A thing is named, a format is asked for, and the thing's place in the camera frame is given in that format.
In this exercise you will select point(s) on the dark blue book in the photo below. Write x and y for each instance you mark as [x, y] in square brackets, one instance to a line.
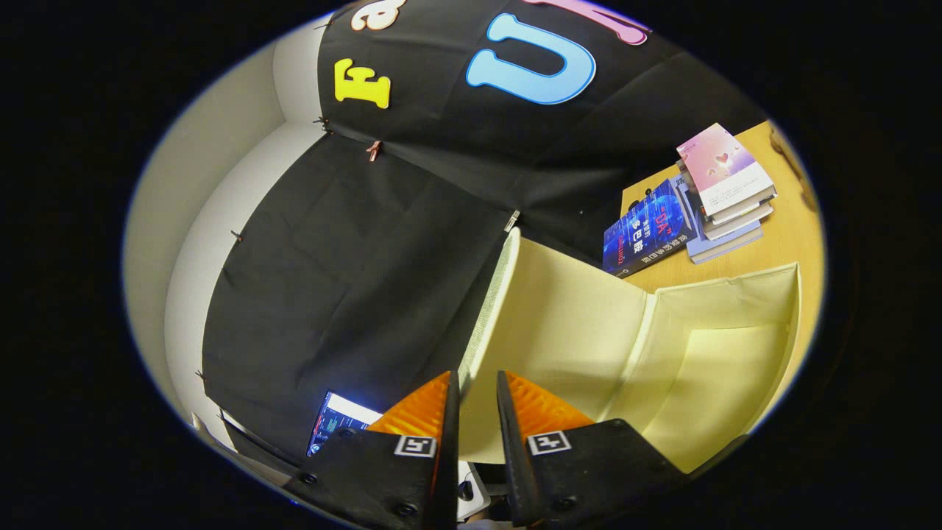
[647, 232]

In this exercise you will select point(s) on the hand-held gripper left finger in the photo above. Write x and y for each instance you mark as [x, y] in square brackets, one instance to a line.
[450, 442]

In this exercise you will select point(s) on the silver clip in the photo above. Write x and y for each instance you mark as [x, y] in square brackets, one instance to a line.
[511, 219]

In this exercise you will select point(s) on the cream fabric storage box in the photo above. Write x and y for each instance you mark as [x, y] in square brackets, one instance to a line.
[574, 324]

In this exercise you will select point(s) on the row of black clips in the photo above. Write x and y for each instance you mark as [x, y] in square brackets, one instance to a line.
[322, 122]

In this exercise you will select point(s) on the pink cover book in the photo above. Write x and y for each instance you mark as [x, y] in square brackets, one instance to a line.
[721, 165]

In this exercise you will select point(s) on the copper clip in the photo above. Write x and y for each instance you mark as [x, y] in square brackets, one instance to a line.
[374, 151]

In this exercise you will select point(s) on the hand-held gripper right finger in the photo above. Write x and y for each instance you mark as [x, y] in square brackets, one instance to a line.
[509, 442]

